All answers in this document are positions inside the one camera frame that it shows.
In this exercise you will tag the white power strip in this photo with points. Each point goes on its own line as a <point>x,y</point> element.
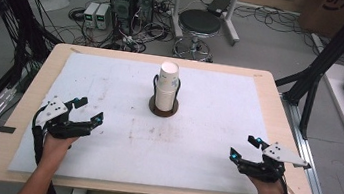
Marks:
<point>131,41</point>

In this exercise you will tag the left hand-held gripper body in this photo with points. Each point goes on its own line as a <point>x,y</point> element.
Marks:
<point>61,128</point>

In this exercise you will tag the person's right hand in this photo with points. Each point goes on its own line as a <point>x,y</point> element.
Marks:
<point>270,190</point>

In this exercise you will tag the black tape strip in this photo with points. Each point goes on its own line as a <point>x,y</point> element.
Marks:
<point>7,129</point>

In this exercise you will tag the stack of white paper cups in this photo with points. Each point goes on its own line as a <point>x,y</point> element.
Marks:
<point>167,86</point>

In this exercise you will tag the black round stool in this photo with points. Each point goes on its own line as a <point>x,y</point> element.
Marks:
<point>200,21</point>

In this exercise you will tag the person's left hand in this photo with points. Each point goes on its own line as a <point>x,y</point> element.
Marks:
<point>55,149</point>

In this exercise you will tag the white metal table frame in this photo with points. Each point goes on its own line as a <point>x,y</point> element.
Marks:
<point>232,21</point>

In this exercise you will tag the black computer tower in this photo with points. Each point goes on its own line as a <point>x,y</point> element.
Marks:
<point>145,1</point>
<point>121,8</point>

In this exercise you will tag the white table sheet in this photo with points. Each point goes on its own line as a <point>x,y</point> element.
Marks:
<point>187,146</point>

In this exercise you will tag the grey bench power supply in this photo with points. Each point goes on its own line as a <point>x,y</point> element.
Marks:
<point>102,15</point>
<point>90,14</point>

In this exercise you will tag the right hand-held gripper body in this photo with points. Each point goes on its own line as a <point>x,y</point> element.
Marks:
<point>268,168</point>

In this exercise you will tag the black flat device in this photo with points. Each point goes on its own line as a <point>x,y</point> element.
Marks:
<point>218,5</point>

